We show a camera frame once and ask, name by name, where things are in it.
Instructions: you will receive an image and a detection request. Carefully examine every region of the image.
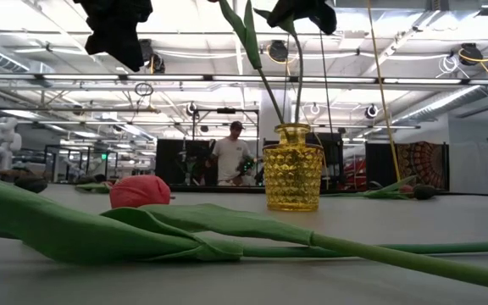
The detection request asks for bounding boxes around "black partition panel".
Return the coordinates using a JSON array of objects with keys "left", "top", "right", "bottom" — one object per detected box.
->
[{"left": 323, "top": 131, "right": 345, "bottom": 190}]

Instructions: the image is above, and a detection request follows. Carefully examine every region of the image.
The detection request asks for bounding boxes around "black hanging cable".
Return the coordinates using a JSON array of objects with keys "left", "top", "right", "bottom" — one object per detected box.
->
[{"left": 318, "top": 32, "right": 335, "bottom": 137}]

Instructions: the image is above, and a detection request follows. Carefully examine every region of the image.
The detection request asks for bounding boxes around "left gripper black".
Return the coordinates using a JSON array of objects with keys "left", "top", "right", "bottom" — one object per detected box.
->
[{"left": 73, "top": 0, "right": 154, "bottom": 73}]

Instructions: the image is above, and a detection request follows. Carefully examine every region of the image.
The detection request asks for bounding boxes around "white humanoid robot figure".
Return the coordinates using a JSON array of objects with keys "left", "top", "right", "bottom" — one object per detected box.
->
[{"left": 0, "top": 117, "right": 23, "bottom": 171}]

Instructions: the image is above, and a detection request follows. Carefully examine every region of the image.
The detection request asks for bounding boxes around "yellow hanging cord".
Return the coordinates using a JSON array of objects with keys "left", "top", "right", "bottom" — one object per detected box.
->
[{"left": 366, "top": 0, "right": 402, "bottom": 182}]

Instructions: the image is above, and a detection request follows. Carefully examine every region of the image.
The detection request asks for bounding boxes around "red storage rack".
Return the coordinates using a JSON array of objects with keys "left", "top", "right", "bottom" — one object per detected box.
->
[{"left": 341, "top": 157, "right": 368, "bottom": 191}]

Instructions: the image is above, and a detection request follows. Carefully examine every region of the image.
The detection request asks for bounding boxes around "black ceiling cable reel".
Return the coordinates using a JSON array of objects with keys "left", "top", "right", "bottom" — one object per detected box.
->
[
  {"left": 150, "top": 53, "right": 167, "bottom": 74},
  {"left": 458, "top": 42, "right": 485, "bottom": 67},
  {"left": 268, "top": 40, "right": 290, "bottom": 64},
  {"left": 141, "top": 38, "right": 155, "bottom": 64}
]

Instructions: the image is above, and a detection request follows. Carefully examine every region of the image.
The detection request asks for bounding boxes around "black frame rig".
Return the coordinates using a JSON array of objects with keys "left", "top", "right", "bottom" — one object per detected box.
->
[{"left": 191, "top": 107, "right": 261, "bottom": 187}]

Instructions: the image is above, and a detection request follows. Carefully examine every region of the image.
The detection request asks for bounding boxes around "yellow textured glass vase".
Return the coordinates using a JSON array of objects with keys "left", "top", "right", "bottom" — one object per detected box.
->
[{"left": 262, "top": 122, "right": 325, "bottom": 213}]

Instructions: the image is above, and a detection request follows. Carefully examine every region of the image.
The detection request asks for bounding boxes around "black background robot gripper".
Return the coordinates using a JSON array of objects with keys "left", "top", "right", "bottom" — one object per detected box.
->
[{"left": 236, "top": 155, "right": 267, "bottom": 181}]

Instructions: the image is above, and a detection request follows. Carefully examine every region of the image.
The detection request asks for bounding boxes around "long ceiling light rail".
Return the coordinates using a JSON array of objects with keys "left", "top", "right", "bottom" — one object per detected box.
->
[{"left": 0, "top": 72, "right": 488, "bottom": 86}]

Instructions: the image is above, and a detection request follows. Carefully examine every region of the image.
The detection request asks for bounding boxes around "mandala pattern tapestry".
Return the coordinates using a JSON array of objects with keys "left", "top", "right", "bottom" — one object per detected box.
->
[{"left": 396, "top": 141, "right": 447, "bottom": 191}]

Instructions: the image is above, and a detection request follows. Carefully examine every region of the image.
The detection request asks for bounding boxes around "black curtain panel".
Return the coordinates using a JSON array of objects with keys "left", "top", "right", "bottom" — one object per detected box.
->
[
  {"left": 155, "top": 138, "right": 211, "bottom": 186},
  {"left": 365, "top": 141, "right": 400, "bottom": 187}
]

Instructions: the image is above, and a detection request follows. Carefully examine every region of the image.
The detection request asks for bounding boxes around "person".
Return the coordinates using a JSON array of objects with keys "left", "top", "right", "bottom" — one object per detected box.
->
[{"left": 204, "top": 120, "right": 257, "bottom": 187}]

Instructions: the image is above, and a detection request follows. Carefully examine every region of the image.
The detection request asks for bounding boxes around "maroon artificial tulip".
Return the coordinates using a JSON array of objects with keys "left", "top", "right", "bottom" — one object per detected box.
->
[{"left": 0, "top": 169, "right": 488, "bottom": 266}]

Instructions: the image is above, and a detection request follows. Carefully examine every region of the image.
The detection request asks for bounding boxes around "horizontal ceiling pipe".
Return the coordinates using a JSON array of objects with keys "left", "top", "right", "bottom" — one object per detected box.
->
[{"left": 0, "top": 105, "right": 162, "bottom": 114}]

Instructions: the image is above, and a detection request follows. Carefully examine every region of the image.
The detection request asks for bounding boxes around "bright pink artificial tulip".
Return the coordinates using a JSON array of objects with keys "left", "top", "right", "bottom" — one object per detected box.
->
[
  {"left": 208, "top": 0, "right": 287, "bottom": 125},
  {"left": 108, "top": 175, "right": 488, "bottom": 294},
  {"left": 74, "top": 180, "right": 114, "bottom": 195}
]

